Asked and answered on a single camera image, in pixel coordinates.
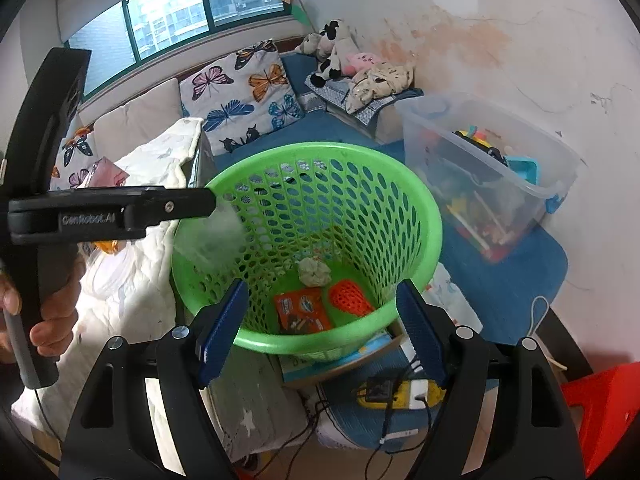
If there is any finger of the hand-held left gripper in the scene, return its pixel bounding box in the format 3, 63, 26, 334
120, 185, 219, 235

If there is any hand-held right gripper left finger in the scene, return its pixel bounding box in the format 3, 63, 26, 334
59, 279, 251, 480

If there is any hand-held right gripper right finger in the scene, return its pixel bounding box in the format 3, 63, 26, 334
395, 277, 586, 480

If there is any clear plastic wrapper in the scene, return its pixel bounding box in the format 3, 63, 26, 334
172, 199, 248, 273

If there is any green plastic basket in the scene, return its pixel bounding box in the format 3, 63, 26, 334
171, 142, 443, 361

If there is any person's left hand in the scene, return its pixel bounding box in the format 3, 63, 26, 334
0, 252, 87, 366

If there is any small butterfly print pillow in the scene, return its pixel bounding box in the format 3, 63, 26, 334
51, 127, 101, 192

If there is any yellow power strip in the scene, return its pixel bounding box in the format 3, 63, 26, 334
356, 377, 446, 409

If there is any black power adapter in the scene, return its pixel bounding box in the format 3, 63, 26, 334
367, 377, 397, 403

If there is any pink packet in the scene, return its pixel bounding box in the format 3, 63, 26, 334
87, 157, 131, 189

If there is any orange snack wrapper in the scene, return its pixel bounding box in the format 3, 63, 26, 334
273, 287, 333, 335

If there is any orange foam fruit net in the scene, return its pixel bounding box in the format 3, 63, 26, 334
327, 281, 375, 318

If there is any beige pillow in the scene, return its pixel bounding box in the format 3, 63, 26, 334
92, 78, 183, 163

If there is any white quilt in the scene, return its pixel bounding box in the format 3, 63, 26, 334
10, 117, 206, 461

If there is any cardboard box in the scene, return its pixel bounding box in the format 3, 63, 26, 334
280, 320, 407, 389

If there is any grey star print cloth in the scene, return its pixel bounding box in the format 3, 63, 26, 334
207, 355, 312, 463

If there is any crumpled paper ball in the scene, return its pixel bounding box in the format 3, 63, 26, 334
298, 257, 332, 288

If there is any blue mat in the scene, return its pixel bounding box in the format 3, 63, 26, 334
214, 52, 569, 361

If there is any large butterfly print pillow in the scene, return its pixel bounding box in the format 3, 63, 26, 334
179, 39, 306, 157

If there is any green framed window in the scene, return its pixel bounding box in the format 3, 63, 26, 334
62, 0, 287, 98

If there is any pile of colourful toys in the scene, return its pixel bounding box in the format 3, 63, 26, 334
425, 127, 542, 261

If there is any patterned grey folded blanket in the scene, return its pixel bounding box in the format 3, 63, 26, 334
305, 80, 423, 127

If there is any red plastic stool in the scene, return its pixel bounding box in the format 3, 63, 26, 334
560, 362, 640, 478

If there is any grey plush toy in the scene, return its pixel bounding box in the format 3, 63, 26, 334
295, 32, 326, 57

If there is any black and white cow plush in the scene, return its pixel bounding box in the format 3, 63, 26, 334
310, 20, 358, 88

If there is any pink plush toy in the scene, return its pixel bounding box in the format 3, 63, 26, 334
345, 51, 383, 73

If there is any cream spotted cloth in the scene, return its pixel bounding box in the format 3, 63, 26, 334
346, 62, 416, 113

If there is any clear plastic storage bin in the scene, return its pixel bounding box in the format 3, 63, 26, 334
395, 92, 588, 266

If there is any black cable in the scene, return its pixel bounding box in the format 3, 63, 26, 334
240, 385, 351, 476

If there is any white cable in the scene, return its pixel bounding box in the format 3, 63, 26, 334
529, 295, 552, 333

